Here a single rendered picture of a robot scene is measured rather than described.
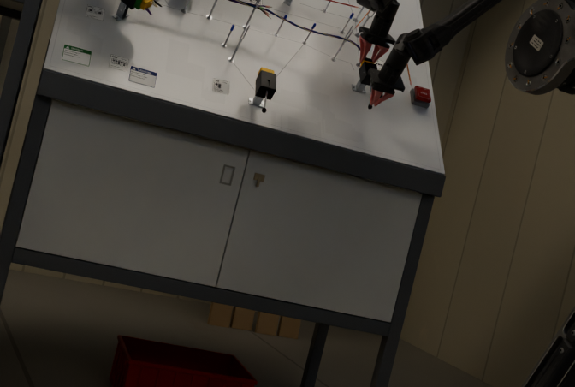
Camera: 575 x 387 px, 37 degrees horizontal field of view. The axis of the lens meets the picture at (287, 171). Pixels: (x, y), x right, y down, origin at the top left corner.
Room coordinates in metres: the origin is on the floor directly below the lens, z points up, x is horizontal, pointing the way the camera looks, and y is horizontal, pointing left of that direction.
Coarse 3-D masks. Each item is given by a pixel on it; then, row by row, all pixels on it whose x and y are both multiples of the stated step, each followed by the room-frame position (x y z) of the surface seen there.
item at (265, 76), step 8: (264, 72) 2.37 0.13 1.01; (256, 80) 2.39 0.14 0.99; (264, 80) 2.35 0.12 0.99; (272, 80) 2.37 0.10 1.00; (256, 88) 2.37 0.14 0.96; (264, 88) 2.34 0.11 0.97; (272, 88) 2.35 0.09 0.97; (256, 96) 2.41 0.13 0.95; (264, 96) 2.37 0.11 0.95; (272, 96) 2.37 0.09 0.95; (256, 104) 2.43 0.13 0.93; (264, 104) 2.34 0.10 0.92; (264, 112) 2.33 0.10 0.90
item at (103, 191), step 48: (48, 144) 2.26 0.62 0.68; (96, 144) 2.30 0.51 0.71; (144, 144) 2.33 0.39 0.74; (192, 144) 2.37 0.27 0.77; (48, 192) 2.27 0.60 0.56; (96, 192) 2.30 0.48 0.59; (144, 192) 2.34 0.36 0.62; (192, 192) 2.38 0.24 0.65; (48, 240) 2.28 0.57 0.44; (96, 240) 2.31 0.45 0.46; (144, 240) 2.35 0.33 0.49; (192, 240) 2.39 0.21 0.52
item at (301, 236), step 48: (240, 192) 2.42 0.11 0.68; (288, 192) 2.46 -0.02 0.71; (336, 192) 2.50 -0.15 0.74; (384, 192) 2.54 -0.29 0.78; (240, 240) 2.43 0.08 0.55; (288, 240) 2.47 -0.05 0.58; (336, 240) 2.51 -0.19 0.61; (384, 240) 2.55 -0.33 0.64; (240, 288) 2.44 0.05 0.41; (288, 288) 2.48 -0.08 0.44; (336, 288) 2.52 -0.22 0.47; (384, 288) 2.57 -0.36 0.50
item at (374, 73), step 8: (384, 64) 2.43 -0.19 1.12; (368, 72) 2.47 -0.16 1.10; (376, 72) 2.47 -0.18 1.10; (384, 72) 2.43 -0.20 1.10; (392, 72) 2.42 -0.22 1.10; (400, 72) 2.42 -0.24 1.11; (376, 80) 2.43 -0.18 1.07; (384, 80) 2.44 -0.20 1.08; (392, 80) 2.44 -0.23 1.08; (400, 80) 2.48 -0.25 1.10; (392, 88) 2.46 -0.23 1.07; (400, 88) 2.45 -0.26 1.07
